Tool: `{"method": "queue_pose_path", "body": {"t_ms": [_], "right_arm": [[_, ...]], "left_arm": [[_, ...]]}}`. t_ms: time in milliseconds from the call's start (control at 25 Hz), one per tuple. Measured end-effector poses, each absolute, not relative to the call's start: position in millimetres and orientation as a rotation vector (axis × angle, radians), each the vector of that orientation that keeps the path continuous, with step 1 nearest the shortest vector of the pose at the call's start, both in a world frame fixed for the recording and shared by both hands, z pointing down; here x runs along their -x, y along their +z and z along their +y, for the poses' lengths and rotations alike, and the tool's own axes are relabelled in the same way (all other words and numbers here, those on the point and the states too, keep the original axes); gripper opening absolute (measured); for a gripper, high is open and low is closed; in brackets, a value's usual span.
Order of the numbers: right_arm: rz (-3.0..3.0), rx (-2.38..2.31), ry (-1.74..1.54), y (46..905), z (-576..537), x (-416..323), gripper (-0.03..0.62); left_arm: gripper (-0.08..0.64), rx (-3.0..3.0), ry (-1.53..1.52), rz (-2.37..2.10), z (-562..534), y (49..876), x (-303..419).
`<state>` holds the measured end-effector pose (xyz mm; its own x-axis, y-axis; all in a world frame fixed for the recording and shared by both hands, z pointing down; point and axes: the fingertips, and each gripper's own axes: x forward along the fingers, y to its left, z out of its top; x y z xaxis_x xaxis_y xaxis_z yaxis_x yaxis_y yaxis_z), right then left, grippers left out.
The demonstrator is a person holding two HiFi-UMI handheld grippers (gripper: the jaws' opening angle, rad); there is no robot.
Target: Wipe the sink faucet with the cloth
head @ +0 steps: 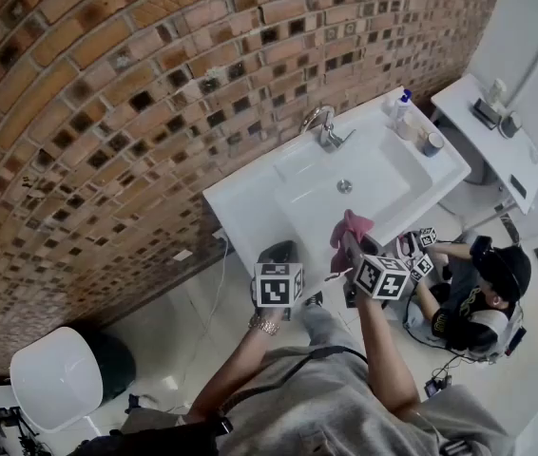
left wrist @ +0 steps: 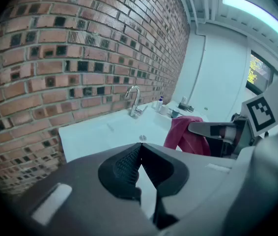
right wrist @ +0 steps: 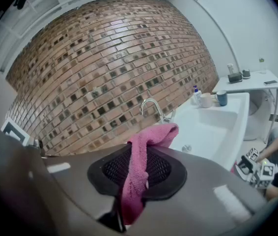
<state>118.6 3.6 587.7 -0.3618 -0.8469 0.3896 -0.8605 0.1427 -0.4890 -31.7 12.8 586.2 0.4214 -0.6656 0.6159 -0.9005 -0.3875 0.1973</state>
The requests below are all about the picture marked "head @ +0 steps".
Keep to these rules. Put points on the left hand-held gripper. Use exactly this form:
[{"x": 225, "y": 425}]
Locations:
[{"x": 276, "y": 285}]

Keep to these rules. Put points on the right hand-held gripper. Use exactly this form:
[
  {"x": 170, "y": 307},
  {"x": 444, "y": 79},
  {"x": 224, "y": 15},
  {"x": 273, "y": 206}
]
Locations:
[{"x": 380, "y": 276}]

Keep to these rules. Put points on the pink cloth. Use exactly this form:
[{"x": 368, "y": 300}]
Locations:
[{"x": 352, "y": 223}]

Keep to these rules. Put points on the chrome faucet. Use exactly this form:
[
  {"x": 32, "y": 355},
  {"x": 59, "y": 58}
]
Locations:
[{"x": 328, "y": 133}]

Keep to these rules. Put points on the person's left forearm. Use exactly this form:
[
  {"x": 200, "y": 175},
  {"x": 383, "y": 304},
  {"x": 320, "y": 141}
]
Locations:
[{"x": 231, "y": 373}]

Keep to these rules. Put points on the person's right forearm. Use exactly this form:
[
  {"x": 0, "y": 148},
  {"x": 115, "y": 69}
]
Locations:
[{"x": 388, "y": 364}]

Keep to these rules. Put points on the person's dark shoe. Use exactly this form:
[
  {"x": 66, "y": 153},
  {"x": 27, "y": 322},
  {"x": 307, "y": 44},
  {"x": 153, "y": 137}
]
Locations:
[{"x": 314, "y": 299}]

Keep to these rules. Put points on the chrome sink drain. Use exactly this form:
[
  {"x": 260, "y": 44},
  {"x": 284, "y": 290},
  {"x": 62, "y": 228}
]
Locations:
[{"x": 344, "y": 185}]

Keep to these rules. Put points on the person's grey trousers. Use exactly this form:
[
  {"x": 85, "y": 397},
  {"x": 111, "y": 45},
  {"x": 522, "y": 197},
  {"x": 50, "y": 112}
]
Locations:
[{"x": 326, "y": 326}]

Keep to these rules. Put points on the white ceramic sink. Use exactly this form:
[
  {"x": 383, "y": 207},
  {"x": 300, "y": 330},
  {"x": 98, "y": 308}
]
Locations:
[{"x": 378, "y": 178}]

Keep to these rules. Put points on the small round jar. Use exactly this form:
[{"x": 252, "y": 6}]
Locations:
[{"x": 433, "y": 144}]

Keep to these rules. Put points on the person's grey shirt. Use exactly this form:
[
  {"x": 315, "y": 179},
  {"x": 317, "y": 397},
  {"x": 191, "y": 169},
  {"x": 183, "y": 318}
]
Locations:
[{"x": 326, "y": 411}]

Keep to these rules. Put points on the white bottle with blue pump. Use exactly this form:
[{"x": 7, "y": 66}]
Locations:
[{"x": 401, "y": 107}]

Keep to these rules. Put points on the black floor device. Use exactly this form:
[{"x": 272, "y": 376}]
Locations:
[{"x": 436, "y": 386}]

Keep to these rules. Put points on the white shelf table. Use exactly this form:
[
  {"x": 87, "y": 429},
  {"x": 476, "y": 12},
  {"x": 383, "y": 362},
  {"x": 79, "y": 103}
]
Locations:
[{"x": 497, "y": 159}]

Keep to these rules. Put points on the dark green bin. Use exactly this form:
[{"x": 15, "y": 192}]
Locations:
[{"x": 114, "y": 364}]

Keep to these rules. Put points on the black box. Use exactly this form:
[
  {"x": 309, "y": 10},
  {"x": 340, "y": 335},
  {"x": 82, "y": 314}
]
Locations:
[{"x": 486, "y": 113}]

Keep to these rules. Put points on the grey device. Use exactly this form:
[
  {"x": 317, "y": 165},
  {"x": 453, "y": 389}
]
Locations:
[{"x": 511, "y": 124}]

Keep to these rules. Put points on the small white bottle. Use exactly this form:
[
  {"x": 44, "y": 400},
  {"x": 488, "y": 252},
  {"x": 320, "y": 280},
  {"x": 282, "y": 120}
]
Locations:
[{"x": 497, "y": 92}]

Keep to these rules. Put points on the white rounded basin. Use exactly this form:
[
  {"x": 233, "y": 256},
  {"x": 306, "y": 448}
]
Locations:
[{"x": 55, "y": 378}]

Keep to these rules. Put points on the wall power outlet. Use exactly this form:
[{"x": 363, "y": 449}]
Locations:
[{"x": 220, "y": 234}]

